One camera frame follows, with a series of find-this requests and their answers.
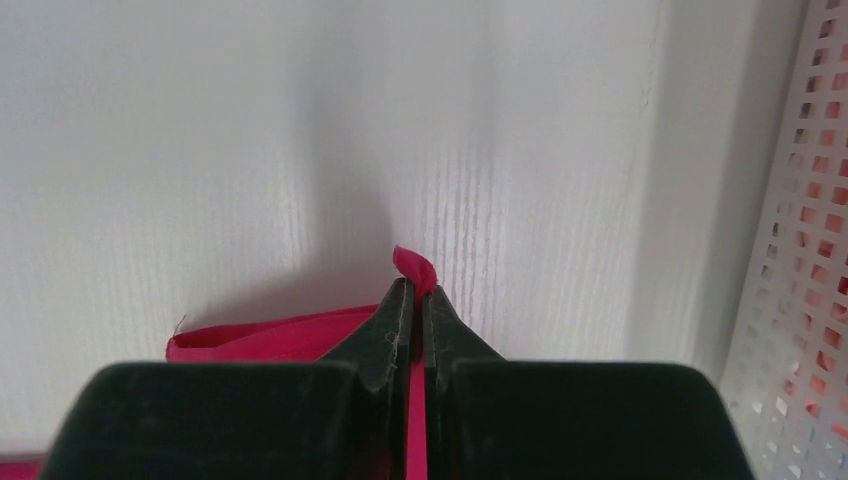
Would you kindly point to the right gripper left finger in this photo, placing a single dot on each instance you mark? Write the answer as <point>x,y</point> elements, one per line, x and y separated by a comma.
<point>341,417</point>

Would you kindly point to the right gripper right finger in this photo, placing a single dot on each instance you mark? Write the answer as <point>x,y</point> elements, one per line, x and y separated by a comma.
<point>489,417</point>

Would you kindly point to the white plastic basket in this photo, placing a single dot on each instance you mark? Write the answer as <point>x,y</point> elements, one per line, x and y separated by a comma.
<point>785,378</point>

